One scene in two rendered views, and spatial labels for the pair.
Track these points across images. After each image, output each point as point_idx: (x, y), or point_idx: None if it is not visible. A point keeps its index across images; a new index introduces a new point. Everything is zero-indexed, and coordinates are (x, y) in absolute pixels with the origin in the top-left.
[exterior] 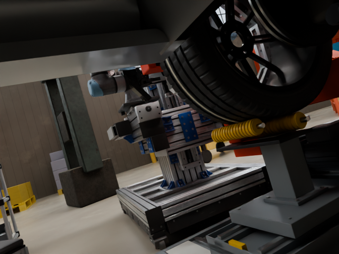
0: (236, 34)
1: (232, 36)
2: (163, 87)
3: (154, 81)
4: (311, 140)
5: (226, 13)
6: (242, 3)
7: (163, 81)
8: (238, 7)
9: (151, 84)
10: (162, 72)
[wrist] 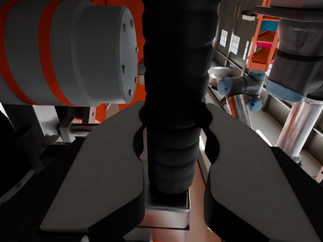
0: (219, 81)
1: (223, 83)
2: (179, 48)
3: (59, 199)
4: None
5: (1, 118)
6: (58, 110)
7: (154, 98)
8: (68, 109)
9: (226, 198)
10: (151, 155)
